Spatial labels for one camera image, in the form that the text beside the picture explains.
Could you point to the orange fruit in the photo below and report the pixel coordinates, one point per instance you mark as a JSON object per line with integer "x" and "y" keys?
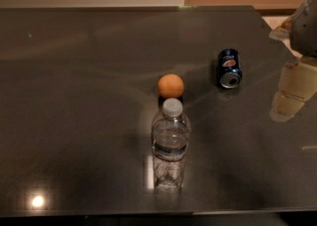
{"x": 170, "y": 86}

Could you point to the clear plastic water bottle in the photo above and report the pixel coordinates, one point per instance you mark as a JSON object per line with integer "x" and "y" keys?
{"x": 170, "y": 140}

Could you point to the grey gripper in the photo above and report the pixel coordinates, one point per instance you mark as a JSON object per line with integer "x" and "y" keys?
{"x": 305, "y": 32}

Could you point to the blue pepsi soda can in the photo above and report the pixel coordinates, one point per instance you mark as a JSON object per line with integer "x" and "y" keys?
{"x": 229, "y": 68}

